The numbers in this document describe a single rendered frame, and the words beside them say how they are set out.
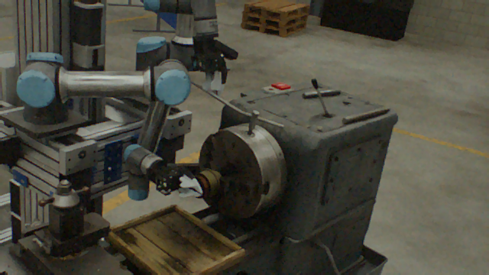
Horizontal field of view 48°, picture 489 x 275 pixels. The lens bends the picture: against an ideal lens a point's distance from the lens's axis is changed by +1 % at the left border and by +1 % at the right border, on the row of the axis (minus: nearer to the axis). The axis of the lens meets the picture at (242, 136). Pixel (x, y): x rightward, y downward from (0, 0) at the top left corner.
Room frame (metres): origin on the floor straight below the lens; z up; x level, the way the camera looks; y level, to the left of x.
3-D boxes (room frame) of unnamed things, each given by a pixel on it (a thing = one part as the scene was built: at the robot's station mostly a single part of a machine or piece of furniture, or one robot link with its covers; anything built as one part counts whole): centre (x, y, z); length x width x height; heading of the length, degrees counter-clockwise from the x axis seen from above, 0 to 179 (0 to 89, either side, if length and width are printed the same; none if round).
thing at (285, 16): (10.05, -0.32, 0.22); 1.25 x 0.86 x 0.44; 157
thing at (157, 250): (1.51, 0.18, 0.89); 0.36 x 0.30 x 0.04; 49
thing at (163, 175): (1.61, 0.23, 1.08); 0.12 x 0.09 x 0.08; 48
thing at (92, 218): (1.33, 0.44, 0.99); 0.20 x 0.10 x 0.05; 139
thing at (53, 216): (1.31, 0.46, 1.07); 0.07 x 0.07 x 0.10; 49
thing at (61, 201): (1.31, 0.46, 1.13); 0.08 x 0.08 x 0.03
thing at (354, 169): (2.03, -0.26, 1.06); 0.59 x 0.48 x 0.39; 139
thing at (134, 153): (1.72, 0.35, 1.07); 0.11 x 0.08 x 0.09; 48
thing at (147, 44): (2.19, 0.41, 1.33); 0.13 x 0.12 x 0.14; 104
